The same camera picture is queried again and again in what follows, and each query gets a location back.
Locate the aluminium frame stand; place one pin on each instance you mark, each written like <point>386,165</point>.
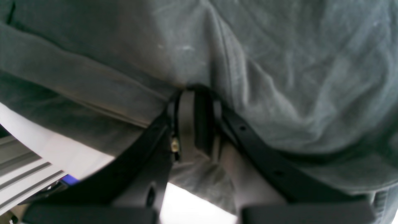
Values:
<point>23,174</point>

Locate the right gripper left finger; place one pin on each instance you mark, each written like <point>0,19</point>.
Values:
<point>129,190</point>

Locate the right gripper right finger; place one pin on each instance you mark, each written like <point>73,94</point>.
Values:
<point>268,189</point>

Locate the dark grey t-shirt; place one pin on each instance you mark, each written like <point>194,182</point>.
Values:
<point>316,79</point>

